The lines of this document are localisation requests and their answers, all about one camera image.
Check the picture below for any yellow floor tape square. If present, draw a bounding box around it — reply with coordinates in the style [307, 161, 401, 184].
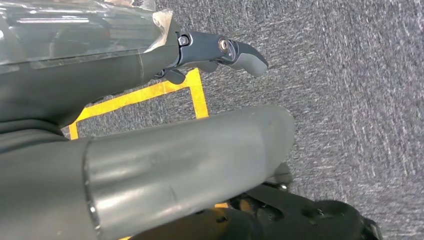
[68, 67, 253, 240]

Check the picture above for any black robot foot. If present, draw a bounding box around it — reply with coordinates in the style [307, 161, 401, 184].
[130, 162, 384, 240]

